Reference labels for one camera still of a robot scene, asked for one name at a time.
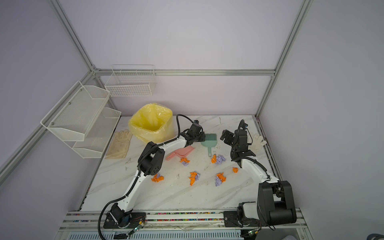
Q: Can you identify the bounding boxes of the orange purple scrap far left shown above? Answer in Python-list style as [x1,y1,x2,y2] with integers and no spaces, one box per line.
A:
[151,173,164,183]

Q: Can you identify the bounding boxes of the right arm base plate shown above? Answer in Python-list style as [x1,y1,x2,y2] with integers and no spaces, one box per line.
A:
[223,211,261,228]

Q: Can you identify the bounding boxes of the pink plastic dustpan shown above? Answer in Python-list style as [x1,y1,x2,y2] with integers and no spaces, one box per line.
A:
[166,146,195,161]

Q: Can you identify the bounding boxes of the aluminium front rail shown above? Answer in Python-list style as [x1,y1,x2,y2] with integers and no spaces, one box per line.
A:
[55,209,313,240]

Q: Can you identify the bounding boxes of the orange purple scrap near dustpan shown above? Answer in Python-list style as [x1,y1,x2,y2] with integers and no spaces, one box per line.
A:
[180,158,190,166]

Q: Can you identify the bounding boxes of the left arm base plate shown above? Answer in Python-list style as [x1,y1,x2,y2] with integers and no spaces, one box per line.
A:
[102,212,147,229]

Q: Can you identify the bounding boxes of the white cotton glove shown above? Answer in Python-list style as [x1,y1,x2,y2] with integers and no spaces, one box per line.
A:
[250,134,267,153]

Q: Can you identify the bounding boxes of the white wire basket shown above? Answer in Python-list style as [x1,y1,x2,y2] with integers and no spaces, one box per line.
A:
[105,65,157,97]

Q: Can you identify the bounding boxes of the upper white mesh shelf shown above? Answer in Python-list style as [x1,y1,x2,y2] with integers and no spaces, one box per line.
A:
[41,82,111,142]

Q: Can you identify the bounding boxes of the beige rubber glove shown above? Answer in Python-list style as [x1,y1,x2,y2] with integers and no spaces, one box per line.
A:
[106,129,133,160]

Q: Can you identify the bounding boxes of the yellow-lined trash bin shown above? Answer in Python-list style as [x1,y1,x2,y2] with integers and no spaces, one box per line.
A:
[129,103,176,144]

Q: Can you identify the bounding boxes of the lower white mesh shelf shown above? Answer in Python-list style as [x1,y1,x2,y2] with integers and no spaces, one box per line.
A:
[71,107,121,159]

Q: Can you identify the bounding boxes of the white mesh shelf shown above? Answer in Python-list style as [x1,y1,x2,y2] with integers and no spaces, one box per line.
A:
[71,107,121,159]
[41,82,111,142]

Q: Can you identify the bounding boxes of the green hand brush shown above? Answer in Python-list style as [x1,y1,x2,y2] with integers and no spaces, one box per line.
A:
[201,134,218,158]

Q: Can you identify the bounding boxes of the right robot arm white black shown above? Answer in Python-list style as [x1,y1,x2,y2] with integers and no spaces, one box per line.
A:
[220,120,297,230]

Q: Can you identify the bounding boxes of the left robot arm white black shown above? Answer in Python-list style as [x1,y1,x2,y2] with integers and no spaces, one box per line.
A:
[101,120,206,228]

